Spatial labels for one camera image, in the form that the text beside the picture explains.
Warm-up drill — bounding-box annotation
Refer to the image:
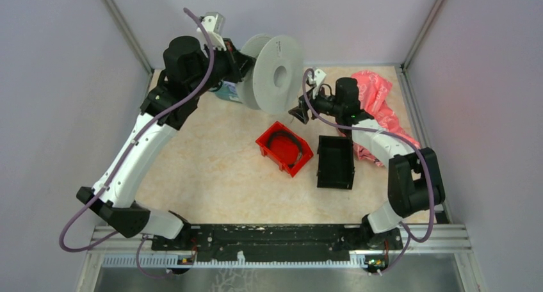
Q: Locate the red plastic bin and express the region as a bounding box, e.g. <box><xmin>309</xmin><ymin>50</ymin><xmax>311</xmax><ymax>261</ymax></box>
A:
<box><xmin>255</xmin><ymin>121</ymin><xmax>314</xmax><ymax>177</ymax></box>

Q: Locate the grey slotted cable duct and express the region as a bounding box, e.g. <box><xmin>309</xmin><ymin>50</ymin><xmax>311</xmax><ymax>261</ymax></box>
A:
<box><xmin>102</xmin><ymin>254</ymin><xmax>386</xmax><ymax>270</ymax></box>

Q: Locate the pink patterned cloth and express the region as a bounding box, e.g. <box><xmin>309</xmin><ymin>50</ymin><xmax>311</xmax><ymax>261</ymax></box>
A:
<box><xmin>351</xmin><ymin>70</ymin><xmax>421</xmax><ymax>148</ymax></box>

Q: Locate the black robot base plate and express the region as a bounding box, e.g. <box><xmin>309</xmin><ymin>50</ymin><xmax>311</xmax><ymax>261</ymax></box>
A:
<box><xmin>151</xmin><ymin>224</ymin><xmax>403</xmax><ymax>263</ymax></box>

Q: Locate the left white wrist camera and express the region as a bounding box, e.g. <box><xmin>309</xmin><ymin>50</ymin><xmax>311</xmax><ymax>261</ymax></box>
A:
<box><xmin>200</xmin><ymin>12</ymin><xmax>227</xmax><ymax>51</ymax></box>

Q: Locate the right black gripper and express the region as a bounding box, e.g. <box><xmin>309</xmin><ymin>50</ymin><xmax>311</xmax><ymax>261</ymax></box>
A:
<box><xmin>289</xmin><ymin>83</ymin><xmax>343</xmax><ymax>124</ymax></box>

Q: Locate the grey plastic cable spool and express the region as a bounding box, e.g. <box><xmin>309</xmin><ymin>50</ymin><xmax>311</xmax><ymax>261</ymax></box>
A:
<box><xmin>235</xmin><ymin>34</ymin><xmax>304</xmax><ymax>115</ymax></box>

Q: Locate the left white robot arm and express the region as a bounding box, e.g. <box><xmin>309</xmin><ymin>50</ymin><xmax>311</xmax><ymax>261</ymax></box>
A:
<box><xmin>76</xmin><ymin>36</ymin><xmax>256</xmax><ymax>250</ymax></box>

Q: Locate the black plastic bin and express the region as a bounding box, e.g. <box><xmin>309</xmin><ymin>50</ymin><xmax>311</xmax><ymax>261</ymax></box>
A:
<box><xmin>317</xmin><ymin>135</ymin><xmax>355</xmax><ymax>190</ymax></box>

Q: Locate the black cable coil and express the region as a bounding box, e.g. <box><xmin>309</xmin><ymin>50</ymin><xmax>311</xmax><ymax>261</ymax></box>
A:
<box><xmin>266</xmin><ymin>130</ymin><xmax>306</xmax><ymax>166</ymax></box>

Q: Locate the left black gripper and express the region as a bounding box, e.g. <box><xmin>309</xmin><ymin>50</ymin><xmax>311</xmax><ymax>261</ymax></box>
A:
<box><xmin>189</xmin><ymin>36</ymin><xmax>257</xmax><ymax>98</ymax></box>

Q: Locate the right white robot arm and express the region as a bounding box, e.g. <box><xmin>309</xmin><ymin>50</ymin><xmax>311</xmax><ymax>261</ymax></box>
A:
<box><xmin>301</xmin><ymin>69</ymin><xmax>435</xmax><ymax>248</ymax></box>

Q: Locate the teal plastic basin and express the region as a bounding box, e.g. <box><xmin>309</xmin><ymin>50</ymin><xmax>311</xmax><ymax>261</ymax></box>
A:
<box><xmin>213</xmin><ymin>81</ymin><xmax>242</xmax><ymax>103</ymax></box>

